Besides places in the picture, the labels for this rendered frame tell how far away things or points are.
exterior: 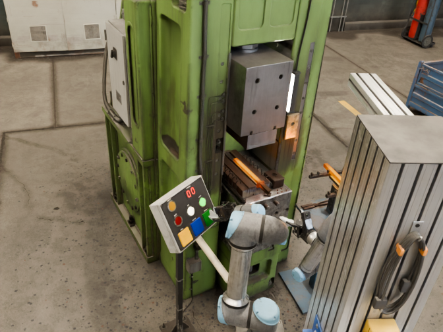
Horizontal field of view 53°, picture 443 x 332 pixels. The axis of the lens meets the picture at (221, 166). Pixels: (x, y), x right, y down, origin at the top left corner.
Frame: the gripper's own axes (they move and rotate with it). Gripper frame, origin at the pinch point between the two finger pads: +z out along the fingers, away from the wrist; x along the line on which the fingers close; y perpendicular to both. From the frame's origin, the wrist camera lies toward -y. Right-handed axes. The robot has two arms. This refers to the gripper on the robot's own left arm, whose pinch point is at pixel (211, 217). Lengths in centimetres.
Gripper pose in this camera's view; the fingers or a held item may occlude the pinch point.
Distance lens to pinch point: 240.2
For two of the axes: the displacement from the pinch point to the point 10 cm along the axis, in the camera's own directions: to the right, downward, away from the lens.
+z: -7.3, 1.1, 6.8
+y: -3.6, -9.0, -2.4
